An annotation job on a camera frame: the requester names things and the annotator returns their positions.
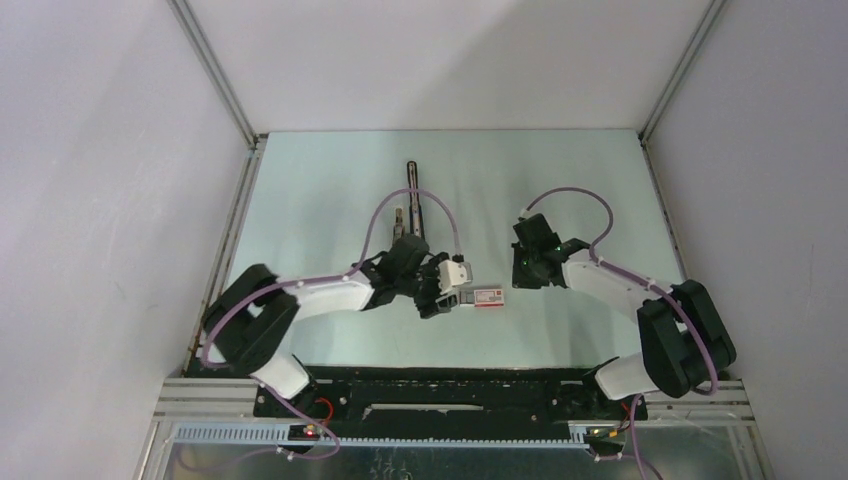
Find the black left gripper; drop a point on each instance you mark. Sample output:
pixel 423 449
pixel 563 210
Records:
pixel 427 306

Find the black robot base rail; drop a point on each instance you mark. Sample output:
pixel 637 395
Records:
pixel 364 406

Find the beige stapler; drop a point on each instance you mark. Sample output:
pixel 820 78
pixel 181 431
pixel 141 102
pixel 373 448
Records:
pixel 398 225

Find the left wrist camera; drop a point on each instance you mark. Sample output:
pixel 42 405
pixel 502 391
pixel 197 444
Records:
pixel 453 274

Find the staple box tray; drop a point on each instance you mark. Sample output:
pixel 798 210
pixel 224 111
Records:
pixel 466 298

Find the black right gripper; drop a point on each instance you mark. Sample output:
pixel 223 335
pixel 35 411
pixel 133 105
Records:
pixel 519 279

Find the white red staple box sleeve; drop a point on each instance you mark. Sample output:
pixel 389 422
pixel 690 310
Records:
pixel 488 297

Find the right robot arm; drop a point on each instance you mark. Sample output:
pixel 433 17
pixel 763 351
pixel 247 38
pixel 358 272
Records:
pixel 684 342

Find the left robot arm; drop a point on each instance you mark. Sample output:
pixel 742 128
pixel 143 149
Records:
pixel 246 326

